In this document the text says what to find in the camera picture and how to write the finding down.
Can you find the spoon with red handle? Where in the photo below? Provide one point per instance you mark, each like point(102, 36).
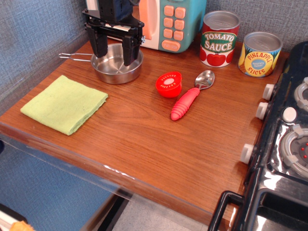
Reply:
point(203, 81)

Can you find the teal toy microwave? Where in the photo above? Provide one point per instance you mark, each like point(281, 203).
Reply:
point(169, 25)

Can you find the pineapple slices can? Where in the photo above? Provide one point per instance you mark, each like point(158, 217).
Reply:
point(259, 54)

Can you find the small steel pan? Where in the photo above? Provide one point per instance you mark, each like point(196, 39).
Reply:
point(110, 68)

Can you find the tomato sauce can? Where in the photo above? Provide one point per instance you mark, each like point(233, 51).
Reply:
point(218, 38)

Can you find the red toy tomato half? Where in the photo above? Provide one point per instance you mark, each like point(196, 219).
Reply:
point(169, 85)

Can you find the yellow-green cloth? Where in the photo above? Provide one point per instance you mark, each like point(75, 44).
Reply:
point(64, 105)

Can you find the white stove knob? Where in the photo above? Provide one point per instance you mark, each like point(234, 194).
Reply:
point(246, 153)
point(268, 90)
point(261, 110)

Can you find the white stove knob middle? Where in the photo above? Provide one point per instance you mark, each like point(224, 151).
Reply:
point(261, 110)

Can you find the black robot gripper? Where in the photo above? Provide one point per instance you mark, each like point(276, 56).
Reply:
point(115, 13)

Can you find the white stove knob top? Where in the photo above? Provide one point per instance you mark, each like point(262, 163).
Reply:
point(268, 90)

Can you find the black toy stove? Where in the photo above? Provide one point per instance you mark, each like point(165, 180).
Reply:
point(276, 183)

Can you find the white stove knob bottom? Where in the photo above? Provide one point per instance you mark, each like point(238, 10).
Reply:
point(246, 153)

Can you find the black oven door handle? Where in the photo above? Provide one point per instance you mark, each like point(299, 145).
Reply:
point(227, 197)

